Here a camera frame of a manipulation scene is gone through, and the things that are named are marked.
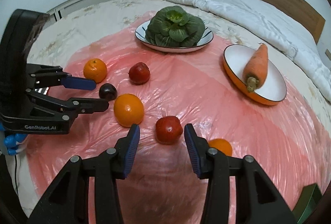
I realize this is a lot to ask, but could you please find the green leafy vegetable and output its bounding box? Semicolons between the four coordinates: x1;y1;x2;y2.
145;6;205;48

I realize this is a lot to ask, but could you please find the orange tangerine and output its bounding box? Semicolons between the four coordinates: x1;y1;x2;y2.
208;138;233;157
83;58;107;83
113;93;144;128

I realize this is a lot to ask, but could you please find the pink plastic sheet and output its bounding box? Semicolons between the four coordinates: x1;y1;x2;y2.
25;10;329;224

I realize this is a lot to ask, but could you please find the white plate dark rim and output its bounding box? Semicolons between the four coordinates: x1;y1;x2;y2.
135;19;214;54

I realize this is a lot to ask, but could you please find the white duvet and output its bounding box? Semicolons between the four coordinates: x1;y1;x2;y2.
166;0;330;100

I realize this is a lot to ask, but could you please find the orange carrot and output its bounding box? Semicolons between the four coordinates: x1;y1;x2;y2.
242;43;269;93

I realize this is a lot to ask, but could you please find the orange enamel dish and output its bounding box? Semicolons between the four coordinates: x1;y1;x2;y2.
222;43;287;106

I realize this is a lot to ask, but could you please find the left gloved hand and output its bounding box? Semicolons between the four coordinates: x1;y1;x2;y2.
0;123;28;156

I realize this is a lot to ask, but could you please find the dark plum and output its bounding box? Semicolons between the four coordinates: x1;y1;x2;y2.
99;83;118;101

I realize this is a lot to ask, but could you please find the red apple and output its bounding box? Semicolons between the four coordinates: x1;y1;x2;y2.
128;62;150;85
155;116;183;145

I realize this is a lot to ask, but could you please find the green shallow tray box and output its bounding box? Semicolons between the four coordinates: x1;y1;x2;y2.
292;183;322;224

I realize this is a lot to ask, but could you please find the wall socket right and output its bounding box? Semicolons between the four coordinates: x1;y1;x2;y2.
325;49;331;60

